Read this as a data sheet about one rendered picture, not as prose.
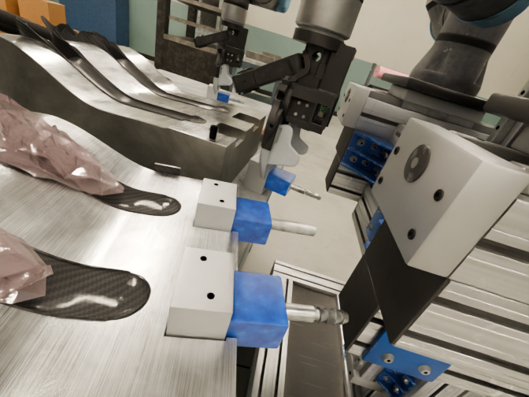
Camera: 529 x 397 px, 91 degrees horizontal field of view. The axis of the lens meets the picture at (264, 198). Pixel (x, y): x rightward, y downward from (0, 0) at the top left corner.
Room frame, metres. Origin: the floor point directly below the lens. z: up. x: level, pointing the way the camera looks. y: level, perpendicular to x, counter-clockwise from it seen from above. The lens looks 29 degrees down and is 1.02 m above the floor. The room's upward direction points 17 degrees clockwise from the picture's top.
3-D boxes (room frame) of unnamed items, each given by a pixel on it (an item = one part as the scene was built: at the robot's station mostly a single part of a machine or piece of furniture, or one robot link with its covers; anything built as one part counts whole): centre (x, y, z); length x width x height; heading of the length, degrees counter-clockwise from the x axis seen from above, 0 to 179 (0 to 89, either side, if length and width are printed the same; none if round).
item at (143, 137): (0.48, 0.31, 0.87); 0.50 x 0.26 x 0.14; 86
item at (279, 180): (0.41, -0.03, 0.83); 0.13 x 0.05 x 0.05; 78
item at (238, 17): (0.95, 0.25, 1.07); 0.08 x 0.08 x 0.05
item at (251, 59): (4.91, 0.67, 0.46); 1.90 x 0.70 x 0.92; 3
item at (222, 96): (0.95, 0.23, 0.83); 0.13 x 0.05 x 0.05; 99
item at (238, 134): (0.40, 0.09, 0.87); 0.05 x 0.05 x 0.04; 86
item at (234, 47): (0.95, 0.25, 0.99); 0.09 x 0.08 x 0.12; 99
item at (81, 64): (0.47, 0.29, 0.92); 0.35 x 0.16 x 0.09; 86
